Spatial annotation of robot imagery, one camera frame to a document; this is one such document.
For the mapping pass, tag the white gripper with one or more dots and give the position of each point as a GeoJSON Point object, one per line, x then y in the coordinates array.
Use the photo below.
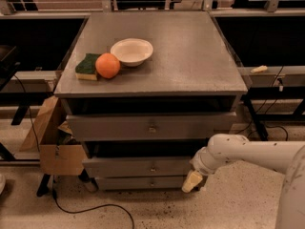
{"type": "Point", "coordinates": [200, 163]}

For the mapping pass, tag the grey drawer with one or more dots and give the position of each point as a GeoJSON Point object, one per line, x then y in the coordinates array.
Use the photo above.
{"type": "Point", "coordinates": [136, 183]}
{"type": "Point", "coordinates": [154, 166]}
{"type": "Point", "coordinates": [129, 127]}

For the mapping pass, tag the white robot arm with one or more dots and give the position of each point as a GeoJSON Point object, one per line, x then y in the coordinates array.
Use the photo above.
{"type": "Point", "coordinates": [285, 157]}

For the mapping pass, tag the grey wooden drawer cabinet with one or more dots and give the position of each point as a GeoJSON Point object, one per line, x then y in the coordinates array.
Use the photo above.
{"type": "Point", "coordinates": [190, 72]}

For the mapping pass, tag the grey top drawer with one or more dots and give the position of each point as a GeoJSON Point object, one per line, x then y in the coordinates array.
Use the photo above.
{"type": "Point", "coordinates": [129, 127]}

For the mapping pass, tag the grey bottom drawer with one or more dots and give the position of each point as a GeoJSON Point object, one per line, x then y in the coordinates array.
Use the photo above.
{"type": "Point", "coordinates": [136, 183]}

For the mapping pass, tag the black table leg right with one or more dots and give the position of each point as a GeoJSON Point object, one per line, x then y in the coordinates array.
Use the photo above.
{"type": "Point", "coordinates": [259, 127]}

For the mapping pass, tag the small yellow foam piece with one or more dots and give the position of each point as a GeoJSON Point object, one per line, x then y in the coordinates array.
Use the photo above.
{"type": "Point", "coordinates": [260, 69]}

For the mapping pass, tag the cardboard box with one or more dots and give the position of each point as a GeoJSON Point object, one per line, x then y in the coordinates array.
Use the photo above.
{"type": "Point", "coordinates": [44, 135]}

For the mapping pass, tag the white ceramic bowl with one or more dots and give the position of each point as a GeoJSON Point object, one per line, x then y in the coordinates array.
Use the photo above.
{"type": "Point", "coordinates": [132, 52]}

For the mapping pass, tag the orange fruit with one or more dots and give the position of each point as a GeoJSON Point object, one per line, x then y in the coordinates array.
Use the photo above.
{"type": "Point", "coordinates": [107, 65]}

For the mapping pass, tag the green yellow sponge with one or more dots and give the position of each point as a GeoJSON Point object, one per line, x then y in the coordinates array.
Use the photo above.
{"type": "Point", "coordinates": [86, 70]}

